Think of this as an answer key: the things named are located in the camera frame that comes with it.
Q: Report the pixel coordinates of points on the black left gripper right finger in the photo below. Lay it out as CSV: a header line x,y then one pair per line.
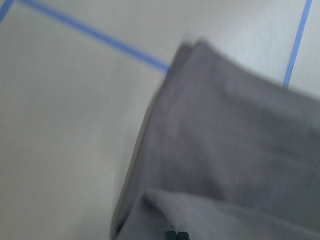
x,y
182,236

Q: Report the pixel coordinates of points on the brown paper table cover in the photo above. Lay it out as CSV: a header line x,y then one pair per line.
x,y
77,76

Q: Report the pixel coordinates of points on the dark brown t-shirt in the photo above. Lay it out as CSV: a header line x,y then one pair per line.
x,y
223,155

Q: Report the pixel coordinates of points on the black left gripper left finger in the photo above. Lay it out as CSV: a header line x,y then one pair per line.
x,y
171,235

